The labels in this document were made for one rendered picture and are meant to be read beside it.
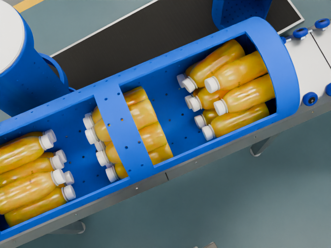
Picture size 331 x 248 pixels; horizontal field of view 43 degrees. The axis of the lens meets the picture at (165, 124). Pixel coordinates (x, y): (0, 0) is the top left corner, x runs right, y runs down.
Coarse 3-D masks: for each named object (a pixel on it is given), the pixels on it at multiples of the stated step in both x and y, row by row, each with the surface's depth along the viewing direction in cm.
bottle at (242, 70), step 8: (248, 56) 109; (256, 56) 109; (232, 64) 108; (240, 64) 108; (248, 64) 108; (256, 64) 108; (264, 64) 109; (216, 72) 108; (224, 72) 107; (232, 72) 107; (240, 72) 107; (248, 72) 108; (256, 72) 109; (264, 72) 110; (216, 80) 107; (224, 80) 107; (232, 80) 107; (240, 80) 108; (248, 80) 109; (224, 88) 108; (232, 88) 109
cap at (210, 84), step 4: (204, 80) 109; (208, 80) 107; (212, 80) 107; (208, 84) 107; (212, 84) 107; (216, 84) 107; (208, 88) 109; (212, 88) 107; (216, 88) 108; (212, 92) 108
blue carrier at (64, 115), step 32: (224, 32) 106; (256, 32) 103; (160, 64) 103; (288, 64) 100; (64, 96) 106; (96, 96) 101; (160, 96) 125; (288, 96) 103; (0, 128) 102; (32, 128) 119; (64, 128) 122; (128, 128) 98; (192, 128) 124; (256, 128) 109; (96, 160) 123; (128, 160) 100; (96, 192) 103; (0, 224) 117; (32, 224) 104
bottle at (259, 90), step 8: (256, 80) 110; (264, 80) 109; (240, 88) 109; (248, 88) 108; (256, 88) 108; (264, 88) 108; (272, 88) 108; (224, 96) 110; (232, 96) 108; (240, 96) 108; (248, 96) 108; (256, 96) 108; (264, 96) 109; (272, 96) 110; (224, 104) 109; (232, 104) 108; (240, 104) 108; (248, 104) 109; (256, 104) 110; (232, 112) 110
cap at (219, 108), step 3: (216, 102) 110; (219, 102) 109; (216, 105) 109; (219, 105) 109; (222, 105) 109; (216, 108) 111; (219, 108) 109; (222, 108) 109; (216, 111) 112; (219, 111) 109; (222, 111) 109; (225, 111) 110; (219, 114) 110; (222, 114) 110
